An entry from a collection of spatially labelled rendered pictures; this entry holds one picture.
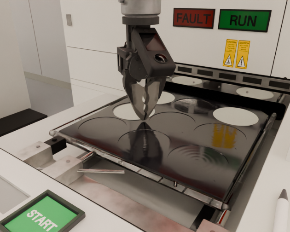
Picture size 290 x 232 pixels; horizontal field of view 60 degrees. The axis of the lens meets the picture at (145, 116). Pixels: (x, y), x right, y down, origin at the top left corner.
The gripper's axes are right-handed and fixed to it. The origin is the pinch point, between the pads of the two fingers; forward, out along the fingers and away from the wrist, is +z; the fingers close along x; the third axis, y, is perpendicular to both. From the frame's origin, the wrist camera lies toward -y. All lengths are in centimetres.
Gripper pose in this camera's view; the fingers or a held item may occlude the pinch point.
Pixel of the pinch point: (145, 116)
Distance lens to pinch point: 54.3
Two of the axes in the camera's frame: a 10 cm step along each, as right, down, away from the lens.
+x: -9.2, 1.7, -3.5
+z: 0.0, 9.1, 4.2
